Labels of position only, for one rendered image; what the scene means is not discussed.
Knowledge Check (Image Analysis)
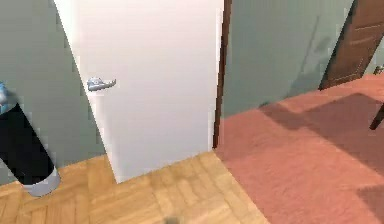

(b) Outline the silver door handle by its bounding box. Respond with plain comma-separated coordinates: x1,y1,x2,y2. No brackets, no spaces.
86,77,117,93

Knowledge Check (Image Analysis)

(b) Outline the brown wooden room door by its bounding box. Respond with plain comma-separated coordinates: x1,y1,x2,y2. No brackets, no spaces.
318,0,384,91

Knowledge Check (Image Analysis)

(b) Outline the dark furniture leg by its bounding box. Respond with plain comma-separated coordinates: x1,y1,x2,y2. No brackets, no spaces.
369,103,384,131

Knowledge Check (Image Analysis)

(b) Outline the white room door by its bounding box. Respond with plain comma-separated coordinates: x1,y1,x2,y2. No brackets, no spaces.
53,0,225,184

